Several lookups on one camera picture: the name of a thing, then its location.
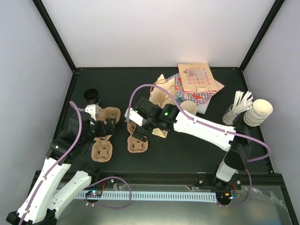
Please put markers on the clear stirrer holder cup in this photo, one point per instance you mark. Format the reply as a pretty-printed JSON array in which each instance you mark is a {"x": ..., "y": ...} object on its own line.
[{"x": 229, "y": 116}]

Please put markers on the small circuit board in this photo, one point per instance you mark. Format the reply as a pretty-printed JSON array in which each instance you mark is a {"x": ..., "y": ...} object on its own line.
[{"x": 94, "y": 194}]

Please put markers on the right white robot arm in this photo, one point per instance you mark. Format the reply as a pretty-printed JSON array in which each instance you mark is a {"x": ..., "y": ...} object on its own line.
[{"x": 148, "y": 116}]

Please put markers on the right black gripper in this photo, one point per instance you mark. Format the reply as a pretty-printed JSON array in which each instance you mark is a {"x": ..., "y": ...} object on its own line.
[{"x": 138, "y": 130}]

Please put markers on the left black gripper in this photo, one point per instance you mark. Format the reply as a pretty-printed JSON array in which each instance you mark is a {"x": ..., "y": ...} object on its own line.
[{"x": 104, "y": 132}]

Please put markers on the pink cakes paper bag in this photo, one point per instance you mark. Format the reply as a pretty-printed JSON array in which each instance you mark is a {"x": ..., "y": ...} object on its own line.
[{"x": 198, "y": 78}]

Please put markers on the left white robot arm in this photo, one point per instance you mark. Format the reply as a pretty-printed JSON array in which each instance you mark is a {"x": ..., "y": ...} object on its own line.
[{"x": 43, "y": 206}]

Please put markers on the brown pulp cup carrier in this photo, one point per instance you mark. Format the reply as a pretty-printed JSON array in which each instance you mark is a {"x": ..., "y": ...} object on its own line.
[{"x": 134, "y": 145}]

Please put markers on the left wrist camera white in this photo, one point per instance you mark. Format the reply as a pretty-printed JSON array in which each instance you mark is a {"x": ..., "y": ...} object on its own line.
[{"x": 93, "y": 110}]

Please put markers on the light blue cable duct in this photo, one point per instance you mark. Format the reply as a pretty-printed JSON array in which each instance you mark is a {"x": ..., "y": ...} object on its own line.
[{"x": 152, "y": 196}]

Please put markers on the light blue paper bag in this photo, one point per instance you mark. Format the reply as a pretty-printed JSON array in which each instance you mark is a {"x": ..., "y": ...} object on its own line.
[{"x": 201, "y": 108}]

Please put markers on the kraft paper bag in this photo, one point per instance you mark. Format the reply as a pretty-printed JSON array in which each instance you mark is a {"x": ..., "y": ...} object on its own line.
[{"x": 160, "y": 98}]

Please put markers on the blue checkered paper bag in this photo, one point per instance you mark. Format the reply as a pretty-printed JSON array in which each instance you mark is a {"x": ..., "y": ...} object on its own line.
[{"x": 198, "y": 98}]

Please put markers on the white stirrer packets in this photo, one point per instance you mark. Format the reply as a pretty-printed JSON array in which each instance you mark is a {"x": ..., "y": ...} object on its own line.
[{"x": 242, "y": 102}]

